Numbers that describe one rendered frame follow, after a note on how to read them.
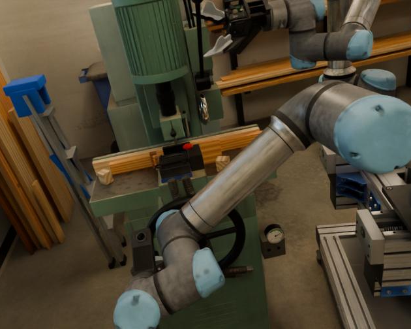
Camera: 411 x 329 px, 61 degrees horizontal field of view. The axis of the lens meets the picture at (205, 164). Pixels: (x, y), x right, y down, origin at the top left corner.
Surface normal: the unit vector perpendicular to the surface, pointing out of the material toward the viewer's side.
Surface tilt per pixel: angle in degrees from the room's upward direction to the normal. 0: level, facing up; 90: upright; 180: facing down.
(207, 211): 69
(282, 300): 0
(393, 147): 86
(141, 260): 31
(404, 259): 90
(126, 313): 60
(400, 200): 0
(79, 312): 0
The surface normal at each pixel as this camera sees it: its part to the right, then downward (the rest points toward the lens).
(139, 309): 0.04, -0.05
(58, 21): 0.19, 0.43
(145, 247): -0.06, -0.52
